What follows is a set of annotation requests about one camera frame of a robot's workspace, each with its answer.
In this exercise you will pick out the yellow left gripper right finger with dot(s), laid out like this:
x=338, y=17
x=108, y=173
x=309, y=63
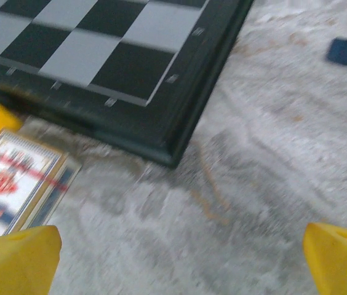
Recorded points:
x=342, y=264

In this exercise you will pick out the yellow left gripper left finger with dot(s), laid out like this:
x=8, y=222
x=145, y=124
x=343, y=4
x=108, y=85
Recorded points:
x=16, y=264

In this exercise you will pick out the playing card box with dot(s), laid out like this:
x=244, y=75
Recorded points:
x=19, y=184

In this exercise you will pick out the black grey chessboard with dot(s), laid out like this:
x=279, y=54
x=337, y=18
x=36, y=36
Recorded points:
x=115, y=61

